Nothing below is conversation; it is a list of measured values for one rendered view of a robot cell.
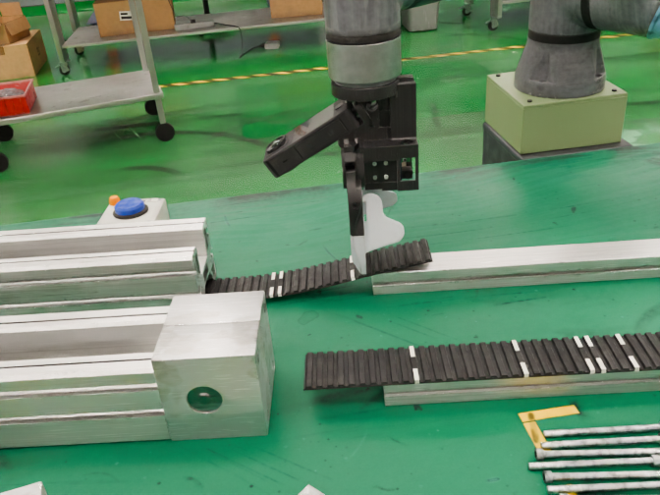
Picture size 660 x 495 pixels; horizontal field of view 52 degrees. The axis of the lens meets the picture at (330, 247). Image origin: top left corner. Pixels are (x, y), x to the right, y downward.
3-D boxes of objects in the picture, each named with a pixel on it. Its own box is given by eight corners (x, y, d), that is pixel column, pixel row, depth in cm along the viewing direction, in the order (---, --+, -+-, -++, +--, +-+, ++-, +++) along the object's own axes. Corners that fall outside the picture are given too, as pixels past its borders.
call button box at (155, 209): (174, 234, 98) (165, 194, 95) (159, 269, 90) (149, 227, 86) (120, 238, 98) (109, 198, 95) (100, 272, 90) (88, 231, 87)
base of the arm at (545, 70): (503, 76, 124) (506, 21, 119) (583, 67, 124) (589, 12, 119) (530, 102, 111) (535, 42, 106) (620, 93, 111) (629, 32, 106)
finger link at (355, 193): (364, 238, 71) (359, 153, 70) (350, 239, 71) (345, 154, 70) (363, 231, 76) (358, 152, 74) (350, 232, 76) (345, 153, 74)
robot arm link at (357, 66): (325, 48, 64) (325, 29, 71) (329, 94, 66) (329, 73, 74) (404, 42, 64) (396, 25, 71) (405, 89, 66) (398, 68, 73)
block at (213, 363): (276, 351, 73) (266, 276, 68) (267, 436, 62) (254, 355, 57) (193, 356, 73) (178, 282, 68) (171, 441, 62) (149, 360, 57)
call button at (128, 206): (149, 208, 94) (146, 194, 93) (142, 221, 90) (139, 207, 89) (121, 209, 94) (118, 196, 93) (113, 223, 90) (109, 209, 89)
